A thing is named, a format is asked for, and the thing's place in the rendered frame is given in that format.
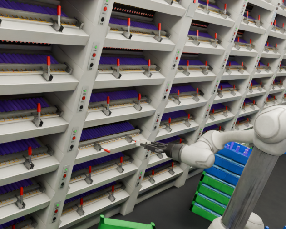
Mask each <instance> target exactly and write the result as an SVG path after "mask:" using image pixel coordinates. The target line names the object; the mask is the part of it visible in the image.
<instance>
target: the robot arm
mask: <svg viewBox="0 0 286 229"><path fill-rule="evenodd" d="M229 142H238V143H245V144H251V143H254V147H253V150H252V152H251V154H250V156H249V159H248V161H247V163H246V165H245V167H244V170H243V172H242V174H241V176H240V178H239V181H238V183H237V185H236V187H235V189H234V191H233V193H232V196H231V198H230V200H229V202H228V204H227V207H226V209H225V211H224V213H223V216H221V217H218V218H215V219H214V220H213V222H212V223H211V225H210V226H209V227H208V229H264V223H263V221H262V219H261V218H260V217H259V216H258V215H257V214H255V213H253V212H252V211H253V209H254V207H255V205H256V203H257V201H258V199H259V197H260V195H261V193H262V191H263V189H264V187H265V185H266V183H267V180H268V178H269V176H270V174H271V172H272V170H273V168H274V166H275V164H276V162H277V160H278V158H279V156H281V155H283V154H284V153H285V152H286V105H275V106H271V107H268V108H266V109H264V110H263V111H261V112H260V113H259V114H258V116H257V117H256V118H255V121H254V125H253V129H250V130H239V131H227V132H223V133H220V132H218V131H215V130H211V131H208V132H206V133H205V134H203V135H202V136H201V137H200V138H199V139H198V140H197V142H196V143H194V144H191V145H190V146H188V145H183V144H172V143H169V144H164V143H159V142H155V141H154V142H151V141H147V140H143V139H140V140H136V146H140V147H144V149H147V150H150V151H153V152H156V153H158V152H161V153H165V154H166V156H167V157H169V158H172V159H173V160H175V161H179V162H183V163H185V164H187V165H189V166H192V167H195V168H201V169H208V168H211V167H212V166H213V164H214V162H215V155H214V154H215V153H217V152H218V151H220V150H222V149H224V147H225V144H227V143H229Z"/></svg>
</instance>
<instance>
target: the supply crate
mask: <svg viewBox="0 0 286 229"><path fill-rule="evenodd" d="M231 143H232V142H229V143H227V144H228V145H229V148H230V145H231ZM227 144H225V147H224V149H222V150H220V151H218V152H217V153H219V154H222V155H224V156H226V157H228V158H231V159H233V160H235V161H237V162H240V163H242V164H244V165H246V163H247V161H248V159H249V156H250V154H251V152H252V149H249V152H248V154H247V156H244V155H243V153H244V152H245V150H246V149H247V147H246V146H243V145H241V144H238V143H236V142H234V145H233V148H232V150H230V149H229V148H226V146H227ZM237 146H240V148H239V151H238V153H237V152H235V151H236V148H237Z"/></svg>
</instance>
